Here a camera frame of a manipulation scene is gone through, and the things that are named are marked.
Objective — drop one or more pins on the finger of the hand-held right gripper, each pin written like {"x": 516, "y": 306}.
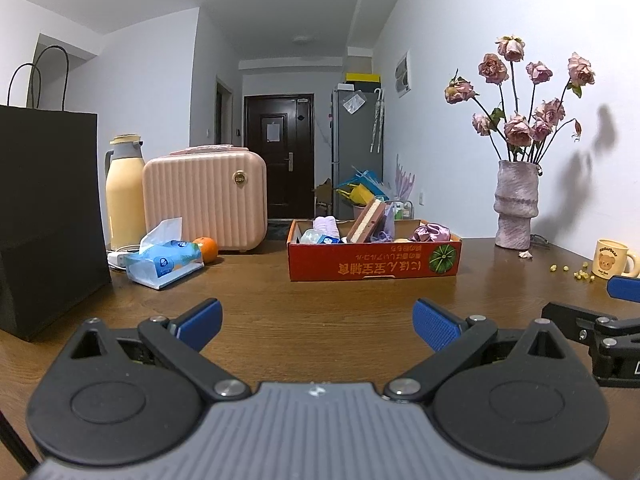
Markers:
{"x": 625, "y": 290}
{"x": 575, "y": 317}

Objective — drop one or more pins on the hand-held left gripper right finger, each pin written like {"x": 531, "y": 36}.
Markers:
{"x": 435, "y": 322}

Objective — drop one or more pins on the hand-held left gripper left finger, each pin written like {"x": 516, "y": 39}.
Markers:
{"x": 202, "y": 322}

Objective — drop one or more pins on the printed cardboard box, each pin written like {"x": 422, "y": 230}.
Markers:
{"x": 370, "y": 262}

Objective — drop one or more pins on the cream bear print mug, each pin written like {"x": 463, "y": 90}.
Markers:
{"x": 610, "y": 260}

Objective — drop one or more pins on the scattered yellow bits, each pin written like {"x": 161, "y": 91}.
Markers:
{"x": 582, "y": 275}

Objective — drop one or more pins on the blue tissue pack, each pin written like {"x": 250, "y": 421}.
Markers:
{"x": 165, "y": 265}

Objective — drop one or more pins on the orange fruit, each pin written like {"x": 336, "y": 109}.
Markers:
{"x": 207, "y": 250}

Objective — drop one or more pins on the fallen pink petal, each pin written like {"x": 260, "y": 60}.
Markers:
{"x": 525, "y": 254}

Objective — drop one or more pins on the pink satin scrunchie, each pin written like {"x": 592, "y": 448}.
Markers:
{"x": 430, "y": 233}

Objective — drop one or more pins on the white power adapter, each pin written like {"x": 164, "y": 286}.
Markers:
{"x": 117, "y": 259}

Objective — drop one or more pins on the metal trolley rack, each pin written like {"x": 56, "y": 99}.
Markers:
{"x": 402, "y": 209}

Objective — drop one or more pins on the pink ribbed suitcase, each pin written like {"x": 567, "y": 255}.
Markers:
{"x": 200, "y": 200}

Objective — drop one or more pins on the purple textured vase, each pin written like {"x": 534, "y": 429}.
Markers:
{"x": 515, "y": 205}

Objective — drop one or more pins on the blue white small packet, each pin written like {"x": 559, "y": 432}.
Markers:
{"x": 325, "y": 240}

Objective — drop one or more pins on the purple fluffy towel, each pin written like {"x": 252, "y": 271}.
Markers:
{"x": 326, "y": 225}

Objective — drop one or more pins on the yellow thermos jug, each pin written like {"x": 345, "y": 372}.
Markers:
{"x": 125, "y": 195}

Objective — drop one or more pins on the blue folded board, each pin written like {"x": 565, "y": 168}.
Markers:
{"x": 372, "y": 182}

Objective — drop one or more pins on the yellow shopping bag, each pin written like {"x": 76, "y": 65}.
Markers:
{"x": 350, "y": 194}

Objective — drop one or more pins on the dark wooden entrance door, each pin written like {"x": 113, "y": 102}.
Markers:
{"x": 280, "y": 175}

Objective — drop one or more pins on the brown cardboard carton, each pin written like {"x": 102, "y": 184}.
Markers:
{"x": 323, "y": 197}

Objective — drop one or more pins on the pink folded cloth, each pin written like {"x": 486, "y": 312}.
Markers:
{"x": 210, "y": 150}

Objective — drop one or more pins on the bunch of dried pink roses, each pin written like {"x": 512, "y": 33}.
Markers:
{"x": 517, "y": 130}

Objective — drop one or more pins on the black paper shopping bag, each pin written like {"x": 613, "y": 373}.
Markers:
{"x": 45, "y": 210}

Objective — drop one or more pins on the grey refrigerator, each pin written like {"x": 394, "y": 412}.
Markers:
{"x": 352, "y": 145}

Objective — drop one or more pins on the white paper notice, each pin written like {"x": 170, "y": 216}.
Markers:
{"x": 272, "y": 132}

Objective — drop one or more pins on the folded clear umbrella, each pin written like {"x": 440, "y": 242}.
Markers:
{"x": 377, "y": 120}

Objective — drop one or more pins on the dark side doorway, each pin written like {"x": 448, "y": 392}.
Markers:
{"x": 224, "y": 110}

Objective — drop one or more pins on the clear plastic bag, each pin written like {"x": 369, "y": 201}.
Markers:
{"x": 354, "y": 102}

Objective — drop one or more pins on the yellow black box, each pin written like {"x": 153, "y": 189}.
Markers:
{"x": 363, "y": 77}

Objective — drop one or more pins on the purple wall decoration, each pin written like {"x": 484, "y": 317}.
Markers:
{"x": 405, "y": 180}

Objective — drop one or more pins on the white wall panel box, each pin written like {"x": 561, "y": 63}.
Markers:
{"x": 402, "y": 75}

